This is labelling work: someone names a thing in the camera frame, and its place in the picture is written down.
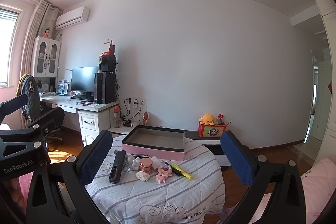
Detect black computer monitor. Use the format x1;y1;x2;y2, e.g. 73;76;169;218
71;67;100;94

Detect red toy crate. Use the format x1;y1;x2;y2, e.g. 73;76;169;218
198;123;227;137

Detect window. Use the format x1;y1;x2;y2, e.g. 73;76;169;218
0;5;23;88

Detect white striped quilt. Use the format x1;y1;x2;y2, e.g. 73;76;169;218
85;135;226;224

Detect white air conditioner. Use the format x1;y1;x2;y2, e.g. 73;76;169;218
55;6;90;30

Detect black power cable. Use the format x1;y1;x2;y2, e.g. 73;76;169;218
121;98;132;120
130;102;143;120

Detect white side cabinet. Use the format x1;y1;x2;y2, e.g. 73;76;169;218
108;122;139;136

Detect red paper bag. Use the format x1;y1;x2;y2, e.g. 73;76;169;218
102;40;116;56

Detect black glasses case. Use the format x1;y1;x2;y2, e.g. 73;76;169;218
108;150;127;184

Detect grey office chair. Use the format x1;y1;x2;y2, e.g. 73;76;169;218
16;73;65;151

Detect black box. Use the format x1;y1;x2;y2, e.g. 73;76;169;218
99;55;117;73

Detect yellow highlighter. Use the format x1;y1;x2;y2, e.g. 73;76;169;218
171;163;193;180

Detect white block toy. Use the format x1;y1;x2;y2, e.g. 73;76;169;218
136;170;151;182

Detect green cardboard tray box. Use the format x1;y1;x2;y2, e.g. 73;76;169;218
121;124;185;161

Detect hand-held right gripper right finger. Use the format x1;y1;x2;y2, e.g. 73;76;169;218
220;130;307;224

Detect white glass-door cabinet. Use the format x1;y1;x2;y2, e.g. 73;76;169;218
33;36;62;77

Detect yellow octopus plush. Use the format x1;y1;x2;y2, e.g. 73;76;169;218
199;113;217;126

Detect black computer cables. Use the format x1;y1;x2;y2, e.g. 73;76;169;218
114;61;120;107

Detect black hair clip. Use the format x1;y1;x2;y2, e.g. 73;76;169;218
164;161;182;177

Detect rose gold jar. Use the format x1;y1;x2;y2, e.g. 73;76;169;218
139;158;153;174

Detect black computer tower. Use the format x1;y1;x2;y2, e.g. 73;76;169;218
94;72;116;104

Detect pink pillow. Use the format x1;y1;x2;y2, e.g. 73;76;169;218
247;158;336;224

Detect clear bottle orange cap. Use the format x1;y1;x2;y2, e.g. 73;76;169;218
113;106;121;128

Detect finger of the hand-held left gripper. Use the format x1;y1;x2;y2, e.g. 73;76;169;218
0;94;28;125
0;107;65;144

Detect blue white package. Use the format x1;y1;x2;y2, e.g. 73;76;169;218
56;79;69;96

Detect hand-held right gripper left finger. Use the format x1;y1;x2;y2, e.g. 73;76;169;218
26;130;113;224

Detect white desk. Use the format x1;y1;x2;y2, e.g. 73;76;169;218
39;94;120;147

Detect white door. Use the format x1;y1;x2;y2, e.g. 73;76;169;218
304;48;332;146

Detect black-topped low cabinet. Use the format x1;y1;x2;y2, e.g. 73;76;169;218
184;130;231;172

